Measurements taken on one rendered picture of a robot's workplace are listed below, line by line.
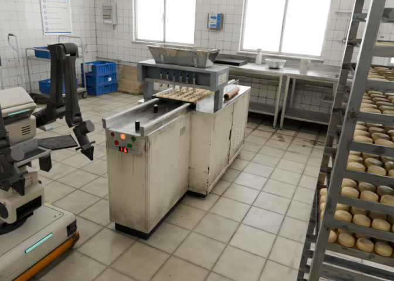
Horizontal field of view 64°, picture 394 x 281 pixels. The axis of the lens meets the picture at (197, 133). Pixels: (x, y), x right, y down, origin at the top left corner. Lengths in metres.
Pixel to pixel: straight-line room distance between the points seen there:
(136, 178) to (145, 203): 0.19
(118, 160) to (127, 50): 4.94
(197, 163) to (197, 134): 0.27
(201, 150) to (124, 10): 4.77
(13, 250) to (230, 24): 4.78
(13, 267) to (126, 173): 0.82
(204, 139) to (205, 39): 3.59
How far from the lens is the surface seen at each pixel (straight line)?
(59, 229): 2.27
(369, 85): 0.98
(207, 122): 2.57
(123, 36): 7.02
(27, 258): 2.18
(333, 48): 5.45
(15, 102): 1.83
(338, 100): 1.41
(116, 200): 2.39
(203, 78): 2.59
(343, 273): 1.25
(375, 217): 1.24
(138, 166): 2.14
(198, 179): 2.80
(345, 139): 0.98
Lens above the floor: 1.56
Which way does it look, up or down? 20 degrees down
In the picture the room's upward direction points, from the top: 3 degrees clockwise
